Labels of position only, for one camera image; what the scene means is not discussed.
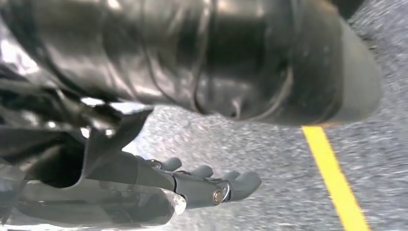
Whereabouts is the yellow floor tape outline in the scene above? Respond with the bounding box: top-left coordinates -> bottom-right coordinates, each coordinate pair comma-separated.
301,125 -> 372,231

